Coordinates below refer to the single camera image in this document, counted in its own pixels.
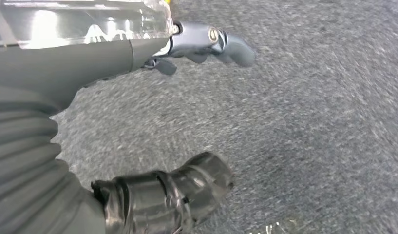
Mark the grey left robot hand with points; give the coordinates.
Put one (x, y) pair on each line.
(73, 58)

